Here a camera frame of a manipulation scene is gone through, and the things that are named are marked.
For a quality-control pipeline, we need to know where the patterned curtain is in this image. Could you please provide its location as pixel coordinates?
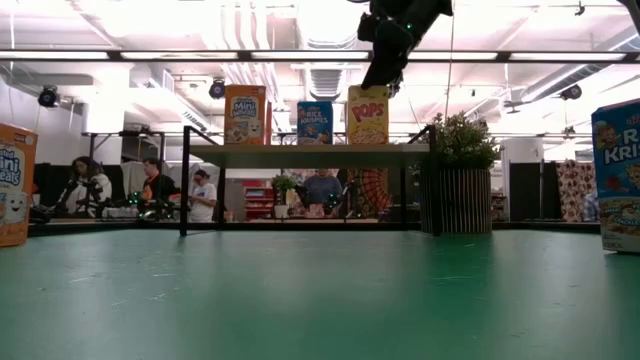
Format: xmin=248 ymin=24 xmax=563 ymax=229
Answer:
xmin=555 ymin=159 xmax=596 ymax=223

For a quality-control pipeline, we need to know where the wooden shelf with black frame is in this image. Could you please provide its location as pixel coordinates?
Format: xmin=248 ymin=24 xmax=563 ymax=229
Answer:
xmin=178 ymin=124 xmax=437 ymax=237

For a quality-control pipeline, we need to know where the small potted plant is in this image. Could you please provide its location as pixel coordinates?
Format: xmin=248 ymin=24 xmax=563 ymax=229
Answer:
xmin=272 ymin=173 xmax=297 ymax=220

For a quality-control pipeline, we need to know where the green plant in ribbed planter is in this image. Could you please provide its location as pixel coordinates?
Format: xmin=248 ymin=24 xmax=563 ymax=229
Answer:
xmin=418 ymin=112 xmax=503 ymax=235

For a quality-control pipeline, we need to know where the black overhead light bar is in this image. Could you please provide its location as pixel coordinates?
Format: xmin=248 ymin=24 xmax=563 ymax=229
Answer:
xmin=0 ymin=48 xmax=640 ymax=64

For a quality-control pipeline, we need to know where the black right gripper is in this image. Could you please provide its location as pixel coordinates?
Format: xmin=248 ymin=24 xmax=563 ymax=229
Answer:
xmin=362 ymin=0 xmax=454 ymax=90

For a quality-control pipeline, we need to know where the yellow Corn Pops cereal box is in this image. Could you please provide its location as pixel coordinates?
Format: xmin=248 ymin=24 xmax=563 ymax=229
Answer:
xmin=347 ymin=84 xmax=390 ymax=146

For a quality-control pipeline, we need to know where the orange mandala tapestry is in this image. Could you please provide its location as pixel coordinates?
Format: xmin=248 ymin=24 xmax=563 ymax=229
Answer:
xmin=347 ymin=168 xmax=394 ymax=219

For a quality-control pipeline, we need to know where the black metal frame stand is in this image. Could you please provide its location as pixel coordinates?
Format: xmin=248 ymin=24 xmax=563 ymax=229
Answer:
xmin=81 ymin=130 xmax=167 ymax=201

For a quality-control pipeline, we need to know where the red storage shelving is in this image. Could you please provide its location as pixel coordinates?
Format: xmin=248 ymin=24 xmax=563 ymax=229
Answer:
xmin=243 ymin=179 xmax=281 ymax=221

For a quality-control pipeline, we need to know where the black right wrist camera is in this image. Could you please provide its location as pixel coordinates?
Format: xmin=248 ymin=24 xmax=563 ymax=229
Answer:
xmin=357 ymin=12 xmax=377 ymax=44

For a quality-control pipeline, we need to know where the blue Rice Krispies cereal box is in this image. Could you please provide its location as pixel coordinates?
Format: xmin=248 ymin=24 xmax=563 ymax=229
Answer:
xmin=591 ymin=98 xmax=640 ymax=255
xmin=296 ymin=100 xmax=335 ymax=146

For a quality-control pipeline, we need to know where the black partition panel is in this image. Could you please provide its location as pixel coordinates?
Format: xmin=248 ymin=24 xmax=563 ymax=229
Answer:
xmin=32 ymin=162 xmax=74 ymax=209
xmin=508 ymin=162 xmax=544 ymax=221

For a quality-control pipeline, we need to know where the person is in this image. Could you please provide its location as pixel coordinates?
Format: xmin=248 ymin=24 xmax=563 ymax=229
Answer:
xmin=582 ymin=189 xmax=601 ymax=223
xmin=301 ymin=168 xmax=345 ymax=219
xmin=55 ymin=155 xmax=114 ymax=219
xmin=188 ymin=168 xmax=219 ymax=224
xmin=137 ymin=157 xmax=181 ymax=219

